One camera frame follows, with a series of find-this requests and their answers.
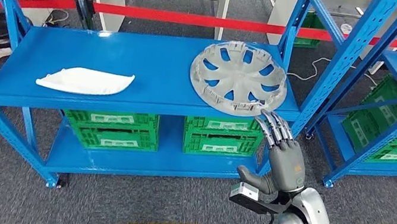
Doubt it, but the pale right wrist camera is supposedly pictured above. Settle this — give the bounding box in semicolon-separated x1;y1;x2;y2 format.
226;180;292;220

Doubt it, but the red barrier belt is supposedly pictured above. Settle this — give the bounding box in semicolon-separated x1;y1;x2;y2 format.
0;0;397;77

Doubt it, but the silver plastic hubcap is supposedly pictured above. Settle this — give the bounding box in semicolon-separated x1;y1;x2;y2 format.
184;34;294;124

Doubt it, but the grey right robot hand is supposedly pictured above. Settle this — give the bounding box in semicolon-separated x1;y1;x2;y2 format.
233;106;317;202

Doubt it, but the black stanchion post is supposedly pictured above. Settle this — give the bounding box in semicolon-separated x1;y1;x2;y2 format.
68;0;99;31

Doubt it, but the white plastic car part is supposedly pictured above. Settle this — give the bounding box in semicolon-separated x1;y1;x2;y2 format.
34;60;136;103

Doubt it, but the small white round object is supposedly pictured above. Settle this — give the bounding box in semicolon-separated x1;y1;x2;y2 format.
339;23;353;36

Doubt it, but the white power cable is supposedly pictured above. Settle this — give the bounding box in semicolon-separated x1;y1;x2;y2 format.
286;52;382;93

